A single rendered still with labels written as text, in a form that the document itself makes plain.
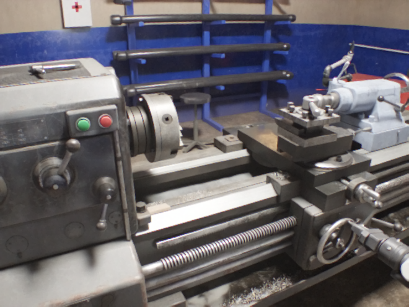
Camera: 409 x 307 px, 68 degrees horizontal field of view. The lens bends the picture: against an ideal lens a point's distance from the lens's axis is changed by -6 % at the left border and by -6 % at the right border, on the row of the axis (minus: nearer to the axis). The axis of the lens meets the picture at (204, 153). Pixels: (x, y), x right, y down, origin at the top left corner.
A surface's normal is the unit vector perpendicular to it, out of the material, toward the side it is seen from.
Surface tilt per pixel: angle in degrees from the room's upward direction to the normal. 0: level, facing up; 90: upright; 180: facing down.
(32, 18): 90
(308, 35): 90
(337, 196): 90
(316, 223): 90
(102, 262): 32
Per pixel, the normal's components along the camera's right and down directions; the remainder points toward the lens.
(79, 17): 0.44, 0.36
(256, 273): 0.00, -0.91
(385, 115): 0.40, -0.04
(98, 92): 0.31, -0.38
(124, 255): 0.23, -0.58
